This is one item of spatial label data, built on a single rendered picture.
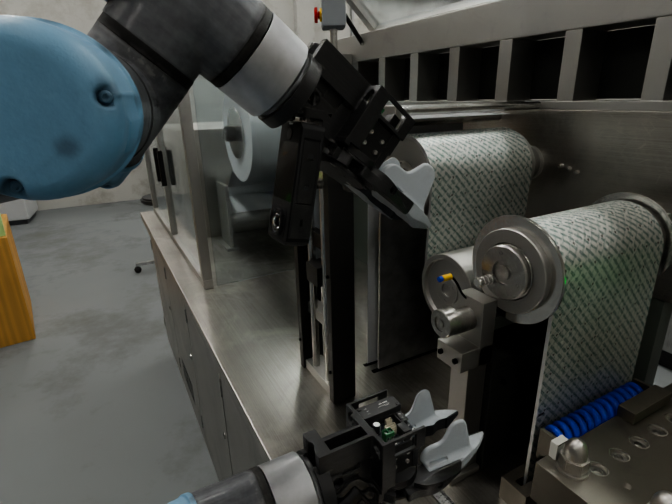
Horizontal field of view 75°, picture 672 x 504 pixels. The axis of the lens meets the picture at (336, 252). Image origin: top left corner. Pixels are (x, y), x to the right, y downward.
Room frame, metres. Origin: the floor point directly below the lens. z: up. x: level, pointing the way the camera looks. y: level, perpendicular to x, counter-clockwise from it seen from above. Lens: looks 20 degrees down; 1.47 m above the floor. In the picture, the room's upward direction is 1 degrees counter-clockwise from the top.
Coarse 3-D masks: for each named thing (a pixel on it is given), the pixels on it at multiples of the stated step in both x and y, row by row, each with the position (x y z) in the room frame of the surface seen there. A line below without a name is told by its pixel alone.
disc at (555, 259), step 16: (496, 224) 0.57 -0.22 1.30; (512, 224) 0.55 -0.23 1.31; (528, 224) 0.53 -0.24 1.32; (480, 240) 0.60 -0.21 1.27; (544, 240) 0.51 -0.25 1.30; (560, 256) 0.49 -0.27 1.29; (560, 272) 0.48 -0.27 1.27; (480, 288) 0.59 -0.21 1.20; (560, 288) 0.48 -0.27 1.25; (544, 304) 0.50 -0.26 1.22; (512, 320) 0.53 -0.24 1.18; (528, 320) 0.51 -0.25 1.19
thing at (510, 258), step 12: (492, 252) 0.55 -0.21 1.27; (504, 252) 0.53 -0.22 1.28; (516, 252) 0.52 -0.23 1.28; (492, 264) 0.55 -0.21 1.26; (504, 264) 0.54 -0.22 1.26; (516, 264) 0.52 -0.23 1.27; (528, 264) 0.51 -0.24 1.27; (504, 276) 0.53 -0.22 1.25; (516, 276) 0.51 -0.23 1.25; (528, 276) 0.50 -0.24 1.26; (492, 288) 0.54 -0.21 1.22; (504, 288) 0.53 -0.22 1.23; (516, 288) 0.51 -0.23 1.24; (528, 288) 0.51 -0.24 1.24
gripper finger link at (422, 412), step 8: (424, 392) 0.43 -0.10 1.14; (416, 400) 0.43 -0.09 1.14; (424, 400) 0.43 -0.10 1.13; (416, 408) 0.43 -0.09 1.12; (424, 408) 0.43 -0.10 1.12; (432, 408) 0.44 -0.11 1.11; (408, 416) 0.42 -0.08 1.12; (416, 416) 0.43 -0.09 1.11; (424, 416) 0.43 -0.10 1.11; (432, 416) 0.44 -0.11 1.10; (440, 416) 0.44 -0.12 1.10; (448, 416) 0.44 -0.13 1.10; (456, 416) 0.45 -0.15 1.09; (416, 424) 0.42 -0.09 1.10; (424, 424) 0.43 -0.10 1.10; (432, 424) 0.43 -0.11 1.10; (440, 424) 0.43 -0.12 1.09; (448, 424) 0.44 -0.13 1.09; (432, 432) 0.43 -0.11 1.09
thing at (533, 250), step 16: (496, 240) 0.56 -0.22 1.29; (512, 240) 0.54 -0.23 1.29; (528, 240) 0.52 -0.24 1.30; (480, 256) 0.58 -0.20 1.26; (528, 256) 0.51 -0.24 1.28; (544, 256) 0.50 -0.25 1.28; (480, 272) 0.58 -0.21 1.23; (544, 272) 0.49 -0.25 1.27; (544, 288) 0.49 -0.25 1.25; (512, 304) 0.53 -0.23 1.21; (528, 304) 0.50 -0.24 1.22
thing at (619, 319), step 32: (640, 288) 0.58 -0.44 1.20; (576, 320) 0.51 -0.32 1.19; (608, 320) 0.55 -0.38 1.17; (640, 320) 0.59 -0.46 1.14; (544, 352) 0.49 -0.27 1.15; (576, 352) 0.52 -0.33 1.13; (608, 352) 0.56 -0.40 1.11; (544, 384) 0.49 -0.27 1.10; (576, 384) 0.53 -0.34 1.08; (608, 384) 0.57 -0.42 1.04; (544, 416) 0.50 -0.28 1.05
